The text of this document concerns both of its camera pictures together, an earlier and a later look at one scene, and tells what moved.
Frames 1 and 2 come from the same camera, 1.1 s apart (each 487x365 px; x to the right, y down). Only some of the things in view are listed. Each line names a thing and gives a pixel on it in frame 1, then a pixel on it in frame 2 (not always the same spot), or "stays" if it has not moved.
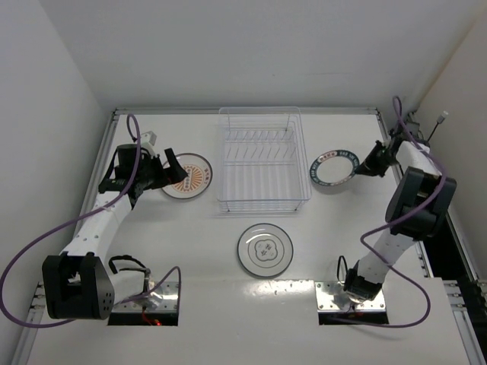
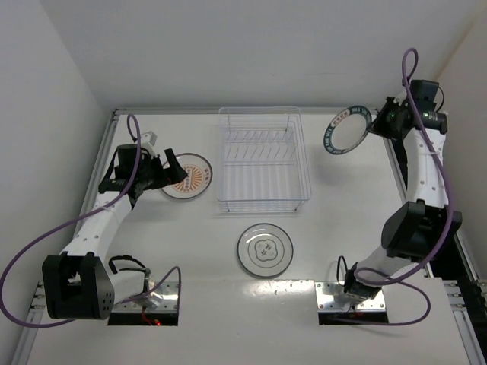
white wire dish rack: x=262 y=160 stays
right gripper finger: x=368 y=164 -> x=376 y=126
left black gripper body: x=160 y=172 stays
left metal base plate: x=163 y=298 stays
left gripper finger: x=176 y=172 stays
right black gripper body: x=379 y=158 -> x=381 y=119
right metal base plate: x=331 y=297 stays
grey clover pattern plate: x=265 y=249 stays
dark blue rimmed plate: x=334 y=167 -> x=347 y=130
